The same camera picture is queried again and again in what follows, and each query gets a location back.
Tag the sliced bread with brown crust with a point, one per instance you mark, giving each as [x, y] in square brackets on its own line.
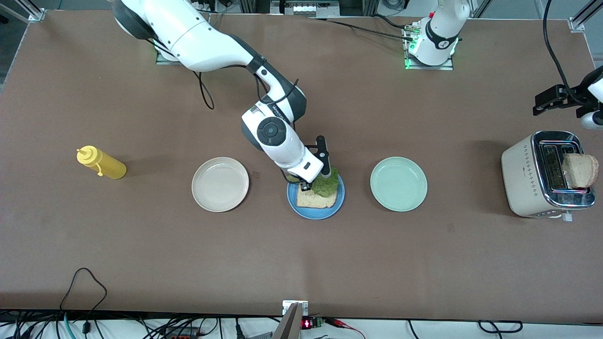
[582, 170]
[313, 201]

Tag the grey metal camera pole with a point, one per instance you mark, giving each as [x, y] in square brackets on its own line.
[289, 325]

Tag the green lettuce leaf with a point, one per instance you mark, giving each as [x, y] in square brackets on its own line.
[327, 184]

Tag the cream and chrome toaster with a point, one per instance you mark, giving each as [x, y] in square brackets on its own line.
[520, 179]

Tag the small metal edge bracket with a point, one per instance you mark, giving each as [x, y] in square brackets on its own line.
[287, 306]

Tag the white device with lit panel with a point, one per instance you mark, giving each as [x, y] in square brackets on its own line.
[306, 8]

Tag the yellow squeeze bottle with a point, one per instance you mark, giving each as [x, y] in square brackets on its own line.
[106, 165]

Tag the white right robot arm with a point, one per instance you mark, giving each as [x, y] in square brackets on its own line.
[198, 37]

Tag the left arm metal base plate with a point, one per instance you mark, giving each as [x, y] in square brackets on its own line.
[445, 67]

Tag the metal table corner bracket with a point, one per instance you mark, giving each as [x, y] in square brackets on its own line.
[36, 15]
[577, 24]

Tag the beige round plate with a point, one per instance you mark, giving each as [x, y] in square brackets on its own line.
[220, 184]

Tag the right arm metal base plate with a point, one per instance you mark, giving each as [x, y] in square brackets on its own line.
[165, 60]

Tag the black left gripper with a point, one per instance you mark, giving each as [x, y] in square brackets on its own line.
[561, 91]

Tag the blue round plate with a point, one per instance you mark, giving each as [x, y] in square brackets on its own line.
[315, 214]

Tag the light green round plate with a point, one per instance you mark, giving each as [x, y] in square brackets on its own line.
[398, 184]

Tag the circuit board with red display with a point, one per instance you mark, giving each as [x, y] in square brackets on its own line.
[313, 323]

